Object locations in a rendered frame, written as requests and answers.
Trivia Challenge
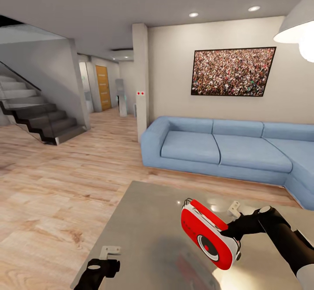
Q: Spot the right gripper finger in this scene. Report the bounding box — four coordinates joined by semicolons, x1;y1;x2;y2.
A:
220;229;233;238

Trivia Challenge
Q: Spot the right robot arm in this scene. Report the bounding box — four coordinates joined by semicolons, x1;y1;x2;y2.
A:
220;201;314;290

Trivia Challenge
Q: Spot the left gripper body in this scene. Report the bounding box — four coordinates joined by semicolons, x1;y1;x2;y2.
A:
89;259;117;278

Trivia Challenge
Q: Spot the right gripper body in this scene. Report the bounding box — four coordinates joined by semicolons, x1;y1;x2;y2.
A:
228;212;255;241

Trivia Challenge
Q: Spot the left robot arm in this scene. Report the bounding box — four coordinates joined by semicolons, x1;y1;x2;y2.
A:
74;246;123;290

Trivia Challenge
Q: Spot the radio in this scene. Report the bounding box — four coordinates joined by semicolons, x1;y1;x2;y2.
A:
181;199;242;270

